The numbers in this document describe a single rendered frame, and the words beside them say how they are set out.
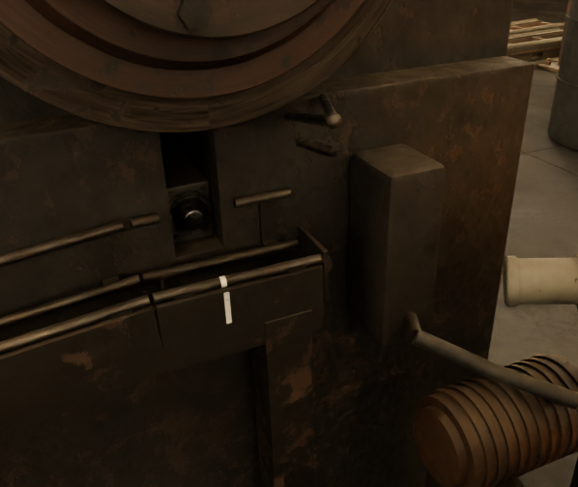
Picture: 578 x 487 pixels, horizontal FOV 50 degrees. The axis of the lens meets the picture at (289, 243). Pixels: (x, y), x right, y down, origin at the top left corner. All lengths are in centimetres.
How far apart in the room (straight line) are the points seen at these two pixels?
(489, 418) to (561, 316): 120
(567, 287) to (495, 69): 30
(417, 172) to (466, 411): 29
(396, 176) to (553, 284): 22
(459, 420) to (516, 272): 19
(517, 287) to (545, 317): 120
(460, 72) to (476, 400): 41
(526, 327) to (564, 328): 11
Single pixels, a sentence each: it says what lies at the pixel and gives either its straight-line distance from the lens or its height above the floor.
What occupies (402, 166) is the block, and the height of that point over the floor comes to 80.
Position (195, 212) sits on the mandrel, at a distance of 74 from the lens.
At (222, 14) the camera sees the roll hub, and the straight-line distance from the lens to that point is 48.
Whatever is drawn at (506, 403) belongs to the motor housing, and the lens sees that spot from 81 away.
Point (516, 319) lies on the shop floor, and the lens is 191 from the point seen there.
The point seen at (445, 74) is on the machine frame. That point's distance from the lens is 83.
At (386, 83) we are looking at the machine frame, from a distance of 78.
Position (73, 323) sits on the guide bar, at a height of 71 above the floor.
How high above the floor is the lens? 106
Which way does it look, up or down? 28 degrees down
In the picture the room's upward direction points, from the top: 2 degrees counter-clockwise
